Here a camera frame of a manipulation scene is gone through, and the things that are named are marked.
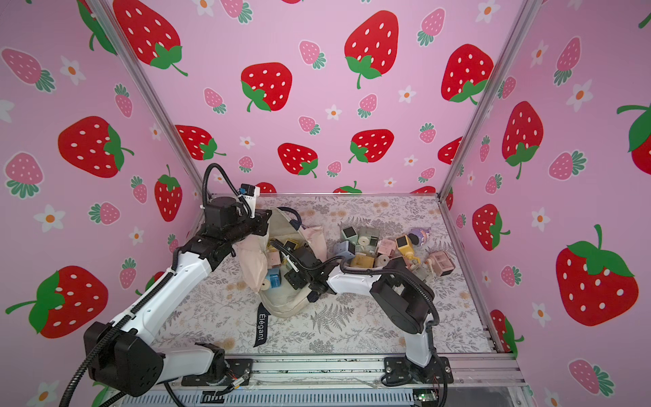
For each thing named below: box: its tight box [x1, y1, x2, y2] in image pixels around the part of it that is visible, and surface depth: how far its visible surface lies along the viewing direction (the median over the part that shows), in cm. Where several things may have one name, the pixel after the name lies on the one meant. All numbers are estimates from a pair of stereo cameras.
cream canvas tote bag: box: [235, 206, 329, 317], surface depth 84 cm
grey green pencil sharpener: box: [355, 228, 380, 255], surface depth 103 cm
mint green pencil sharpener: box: [340, 225, 359, 244], surface depth 100 cm
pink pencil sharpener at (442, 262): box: [426, 250, 456, 277], surface depth 95 cm
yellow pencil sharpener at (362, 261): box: [350, 254, 375, 269], surface depth 96 cm
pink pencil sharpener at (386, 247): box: [377, 238, 397, 258], surface depth 99 cm
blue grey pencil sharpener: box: [333, 240, 357, 261], surface depth 96 cm
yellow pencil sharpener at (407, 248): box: [395, 234, 422, 264], surface depth 98 cm
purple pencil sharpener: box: [407, 227, 430, 247], surface depth 100 cm
